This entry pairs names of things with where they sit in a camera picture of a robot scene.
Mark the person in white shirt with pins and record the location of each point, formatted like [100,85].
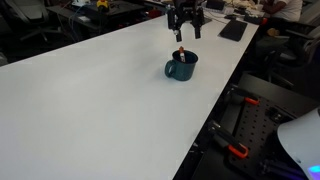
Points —
[285,9]

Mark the black office chair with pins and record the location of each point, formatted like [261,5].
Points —
[296,53]

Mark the dark teal mug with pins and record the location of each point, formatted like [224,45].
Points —
[182,68]

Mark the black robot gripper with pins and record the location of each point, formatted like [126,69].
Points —
[185,10]

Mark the dark cluttered desk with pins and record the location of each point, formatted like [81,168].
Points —
[106,15]

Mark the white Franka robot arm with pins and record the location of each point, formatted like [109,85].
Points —
[301,143]

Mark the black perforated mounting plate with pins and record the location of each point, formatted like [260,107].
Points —
[263,130]

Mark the grey office chair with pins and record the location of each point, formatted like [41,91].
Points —
[31,16]

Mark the black keyboard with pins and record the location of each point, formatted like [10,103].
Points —
[233,30]

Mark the yellow tool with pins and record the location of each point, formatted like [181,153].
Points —
[102,4]

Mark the orange capped marker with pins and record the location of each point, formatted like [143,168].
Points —
[182,54]

